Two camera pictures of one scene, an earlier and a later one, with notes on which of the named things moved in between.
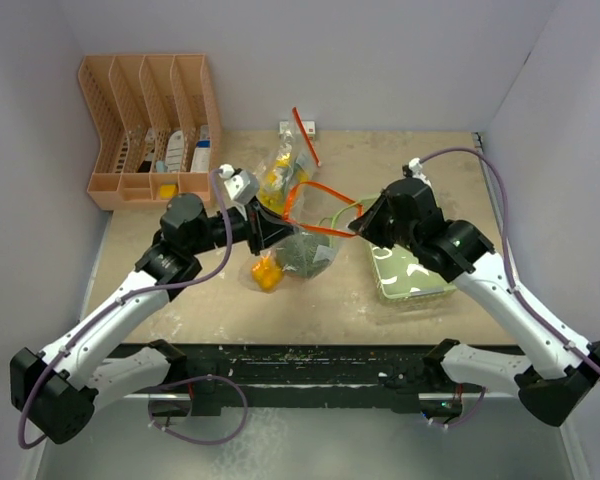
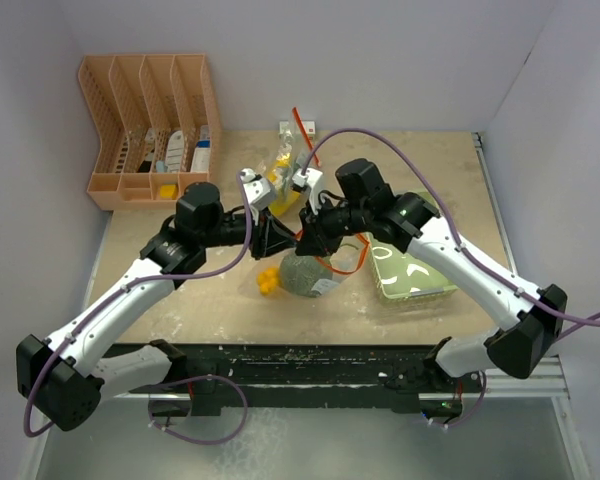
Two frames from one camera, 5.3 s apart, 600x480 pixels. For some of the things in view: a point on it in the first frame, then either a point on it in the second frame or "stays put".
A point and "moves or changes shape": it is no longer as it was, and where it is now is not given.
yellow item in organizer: x=167 y=191 stays put
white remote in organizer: x=175 y=152 stays put
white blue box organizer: x=201 y=157 stays put
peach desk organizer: x=158 y=125 stays put
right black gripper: x=367 y=224 → x=316 y=238
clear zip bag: x=318 y=215 moves or changes shape
